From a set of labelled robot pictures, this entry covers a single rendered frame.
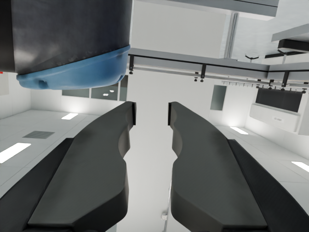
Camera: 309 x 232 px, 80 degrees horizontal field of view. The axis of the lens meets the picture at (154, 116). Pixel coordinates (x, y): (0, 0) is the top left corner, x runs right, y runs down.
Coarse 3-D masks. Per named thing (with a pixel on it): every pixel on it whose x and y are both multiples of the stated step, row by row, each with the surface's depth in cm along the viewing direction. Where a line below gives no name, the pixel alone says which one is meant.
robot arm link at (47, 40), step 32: (0, 0) 13; (32, 0) 14; (64, 0) 15; (96, 0) 16; (128, 0) 20; (0, 32) 14; (32, 32) 15; (64, 32) 16; (96, 32) 17; (128, 32) 21; (0, 64) 16; (32, 64) 17; (64, 64) 17; (96, 64) 18
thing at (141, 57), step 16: (144, 64) 115; (160, 64) 116; (176, 64) 117; (192, 64) 118; (208, 64) 118; (224, 64) 119; (240, 64) 120; (256, 64) 121; (224, 80) 131; (240, 80) 125; (272, 80) 123
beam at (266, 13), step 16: (144, 0) 114; (160, 0) 112; (176, 0) 111; (192, 0) 112; (208, 0) 112; (224, 0) 113; (240, 0) 114; (256, 0) 115; (272, 0) 115; (240, 16) 122; (256, 16) 119; (272, 16) 117
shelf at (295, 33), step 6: (306, 24) 38; (288, 30) 42; (294, 30) 41; (300, 30) 39; (306, 30) 38; (276, 36) 46; (282, 36) 44; (288, 36) 42; (294, 36) 41; (300, 36) 40; (306, 36) 40; (276, 42) 48
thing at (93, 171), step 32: (96, 128) 9; (128, 128) 9; (64, 160) 7; (96, 160) 7; (64, 192) 6; (96, 192) 6; (128, 192) 8; (32, 224) 5; (64, 224) 5; (96, 224) 6
